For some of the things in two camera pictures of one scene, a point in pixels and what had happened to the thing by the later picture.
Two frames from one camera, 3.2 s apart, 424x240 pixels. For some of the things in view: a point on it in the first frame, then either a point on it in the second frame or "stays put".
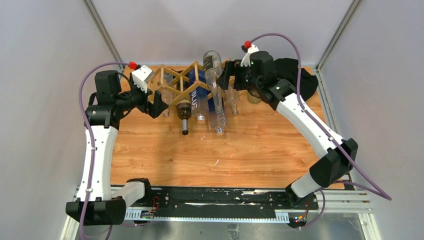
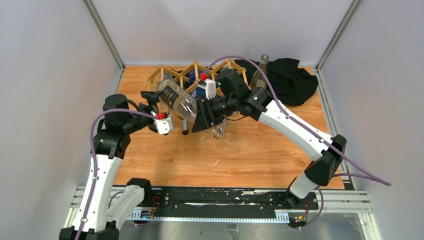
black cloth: x=287 y=69 stays put
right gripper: x=231 y=68 → x=205 y=118
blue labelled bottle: x=198 y=89 stays put
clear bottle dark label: x=212 y=64 → x=179 y=100
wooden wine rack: x=174 y=86 stays put
